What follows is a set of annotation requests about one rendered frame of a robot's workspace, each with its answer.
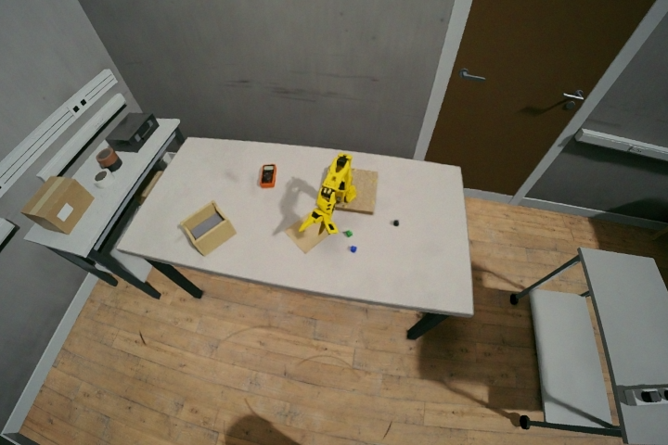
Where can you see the orange pocket multimeter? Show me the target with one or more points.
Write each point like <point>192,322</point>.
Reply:
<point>268,177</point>

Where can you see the tan open wooden crate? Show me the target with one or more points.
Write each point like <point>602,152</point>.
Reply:
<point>207,219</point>

